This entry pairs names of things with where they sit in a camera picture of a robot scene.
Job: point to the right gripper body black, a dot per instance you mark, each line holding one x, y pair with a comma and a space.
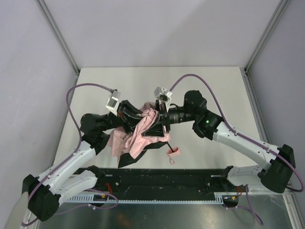
165, 118

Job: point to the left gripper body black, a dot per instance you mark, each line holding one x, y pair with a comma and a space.
122, 114

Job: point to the pink folding umbrella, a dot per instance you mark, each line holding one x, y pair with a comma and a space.
129, 148

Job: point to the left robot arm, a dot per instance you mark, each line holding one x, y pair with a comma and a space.
96, 132

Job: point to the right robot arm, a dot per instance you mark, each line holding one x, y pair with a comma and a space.
275, 164

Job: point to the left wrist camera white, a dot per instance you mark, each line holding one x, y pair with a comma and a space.
113, 102

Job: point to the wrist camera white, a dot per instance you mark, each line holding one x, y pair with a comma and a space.
163, 95
113, 102

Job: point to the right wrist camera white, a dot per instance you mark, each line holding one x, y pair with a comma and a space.
163, 95

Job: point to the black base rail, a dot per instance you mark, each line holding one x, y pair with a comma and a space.
164, 184

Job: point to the grey cable duct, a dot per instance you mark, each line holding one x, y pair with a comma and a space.
99, 198

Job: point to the aluminium frame post left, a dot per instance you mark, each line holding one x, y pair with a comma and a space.
57, 34

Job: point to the aluminium frame post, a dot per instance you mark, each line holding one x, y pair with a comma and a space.
268, 31
57, 34

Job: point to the aluminium frame post right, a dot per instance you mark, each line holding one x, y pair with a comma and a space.
268, 31

